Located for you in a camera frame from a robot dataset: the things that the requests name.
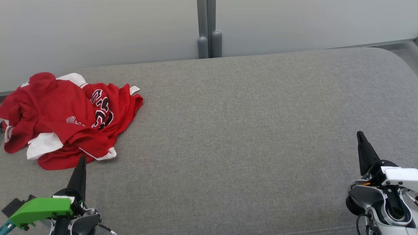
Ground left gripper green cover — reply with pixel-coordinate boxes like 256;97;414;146
10;156;87;229

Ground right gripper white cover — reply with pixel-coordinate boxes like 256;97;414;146
357;131;418;193

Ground red jersey with white sleeves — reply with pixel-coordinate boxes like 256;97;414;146
0;72;144;160

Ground grey fabric sofa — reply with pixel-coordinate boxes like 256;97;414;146
0;47;418;235

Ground white partition panel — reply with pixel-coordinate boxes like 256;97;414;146
0;0;200;93
216;0;418;58

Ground black cable with white label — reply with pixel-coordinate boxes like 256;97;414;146
97;223;117;235

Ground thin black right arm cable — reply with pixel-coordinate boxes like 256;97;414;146
356;214;374;235

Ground left camera cable teal plug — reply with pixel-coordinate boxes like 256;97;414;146
0;219;16;235

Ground grey partition base rail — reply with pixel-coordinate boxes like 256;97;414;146
322;38;418;50

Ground grey partition post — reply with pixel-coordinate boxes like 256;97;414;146
207;0;223;58
197;0;209;59

